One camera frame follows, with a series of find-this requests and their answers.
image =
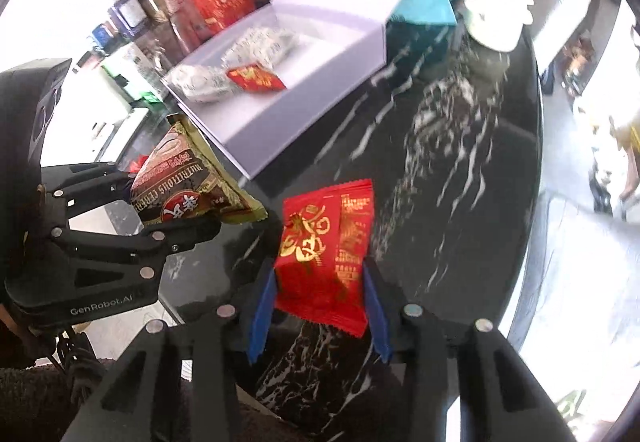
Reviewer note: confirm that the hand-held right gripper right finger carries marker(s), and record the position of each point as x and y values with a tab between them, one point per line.
377	317

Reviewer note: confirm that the brown cereal packet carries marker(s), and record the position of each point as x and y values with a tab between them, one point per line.
185	182

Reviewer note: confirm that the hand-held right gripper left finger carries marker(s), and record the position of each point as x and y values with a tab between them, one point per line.
262	317

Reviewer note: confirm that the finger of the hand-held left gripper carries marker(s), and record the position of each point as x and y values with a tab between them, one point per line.
90	182
150	242

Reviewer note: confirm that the red snack packet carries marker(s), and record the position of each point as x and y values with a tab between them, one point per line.
320	242
255	77

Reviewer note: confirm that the white snack packet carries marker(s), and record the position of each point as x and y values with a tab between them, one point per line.
200	81
260	44

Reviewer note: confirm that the blue label jar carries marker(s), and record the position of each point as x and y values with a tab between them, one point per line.
125	14

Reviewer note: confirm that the person's left forearm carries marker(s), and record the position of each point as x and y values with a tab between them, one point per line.
30	407

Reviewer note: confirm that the white cardboard box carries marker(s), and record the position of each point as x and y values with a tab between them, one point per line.
320	89

